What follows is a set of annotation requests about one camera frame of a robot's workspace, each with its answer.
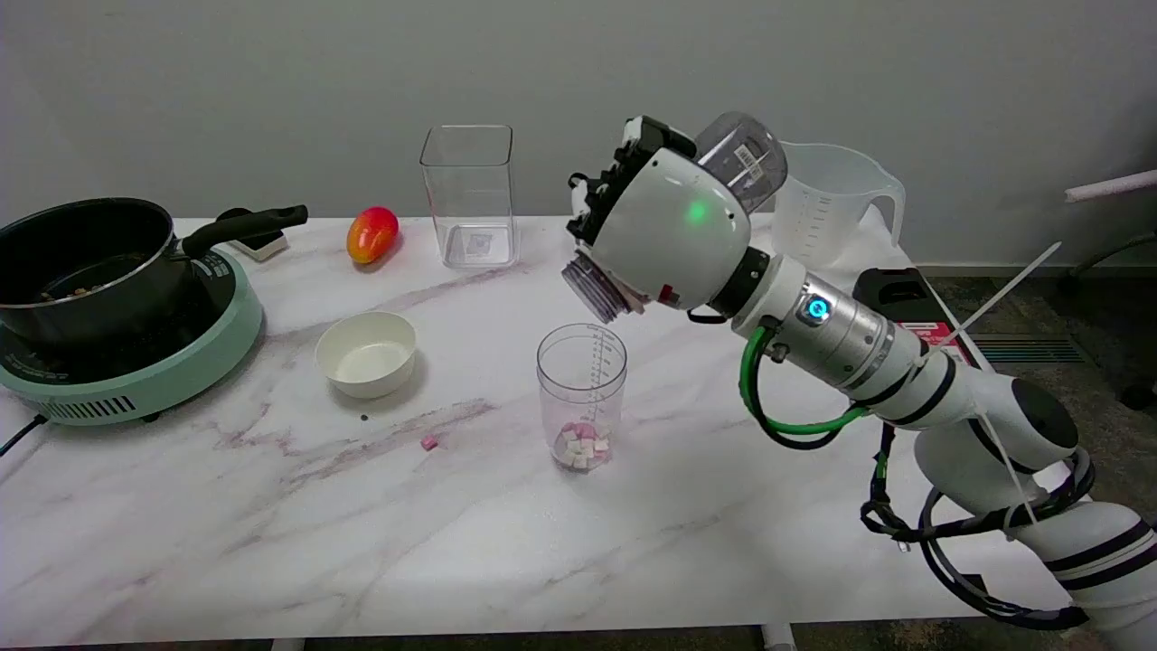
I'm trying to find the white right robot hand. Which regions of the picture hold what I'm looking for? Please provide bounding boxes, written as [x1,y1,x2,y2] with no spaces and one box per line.
[562,115,771,314]

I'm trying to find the smoky clear plastic bottle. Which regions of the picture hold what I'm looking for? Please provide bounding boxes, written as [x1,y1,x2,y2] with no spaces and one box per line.
[561,111,789,326]

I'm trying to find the translucent plastic measuring jug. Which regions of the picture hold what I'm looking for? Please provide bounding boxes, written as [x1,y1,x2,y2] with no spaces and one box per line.
[769,141,907,269]

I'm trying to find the clear measuring blender cup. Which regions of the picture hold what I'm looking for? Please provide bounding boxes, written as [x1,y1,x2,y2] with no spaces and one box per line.
[536,323,628,474]

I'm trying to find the clear square plastic container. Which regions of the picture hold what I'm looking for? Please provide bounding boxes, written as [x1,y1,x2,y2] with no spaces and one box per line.
[419,125,520,269]

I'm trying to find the pink and white cubes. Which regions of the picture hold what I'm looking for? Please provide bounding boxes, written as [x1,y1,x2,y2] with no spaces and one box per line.
[554,420,612,472]

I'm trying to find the black box with red label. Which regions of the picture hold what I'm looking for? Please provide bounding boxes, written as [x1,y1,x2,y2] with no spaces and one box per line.
[852,267,977,365]

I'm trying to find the red yellow mango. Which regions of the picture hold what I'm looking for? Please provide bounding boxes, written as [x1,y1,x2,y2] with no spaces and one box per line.
[346,206,400,266]

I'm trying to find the white ceramic bowl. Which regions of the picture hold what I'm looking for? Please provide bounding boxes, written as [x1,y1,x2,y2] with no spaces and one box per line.
[315,311,419,401]

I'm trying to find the long white zip tie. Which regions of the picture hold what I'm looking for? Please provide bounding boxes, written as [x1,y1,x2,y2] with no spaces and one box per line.
[920,240,1064,363]

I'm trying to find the small black and white device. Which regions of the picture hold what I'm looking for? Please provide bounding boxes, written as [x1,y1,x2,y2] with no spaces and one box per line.
[216,208,290,263]

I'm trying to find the white foam tube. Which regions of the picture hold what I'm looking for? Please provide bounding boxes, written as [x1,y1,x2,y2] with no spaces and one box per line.
[1064,169,1157,203]

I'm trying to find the green induction cooker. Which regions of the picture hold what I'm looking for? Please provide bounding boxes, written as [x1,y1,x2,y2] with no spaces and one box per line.
[0,246,265,427]

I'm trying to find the green robot cable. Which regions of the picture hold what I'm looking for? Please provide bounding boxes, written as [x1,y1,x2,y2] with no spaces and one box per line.
[738,323,874,451]

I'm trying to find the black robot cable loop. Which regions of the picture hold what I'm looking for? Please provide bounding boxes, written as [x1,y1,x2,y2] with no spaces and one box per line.
[859,423,1096,632]

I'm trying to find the black long-handled pot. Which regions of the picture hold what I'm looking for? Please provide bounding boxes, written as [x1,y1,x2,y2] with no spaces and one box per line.
[0,197,309,349]

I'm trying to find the black cooker power cord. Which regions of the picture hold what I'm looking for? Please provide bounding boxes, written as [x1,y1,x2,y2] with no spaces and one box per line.
[0,414,48,457]

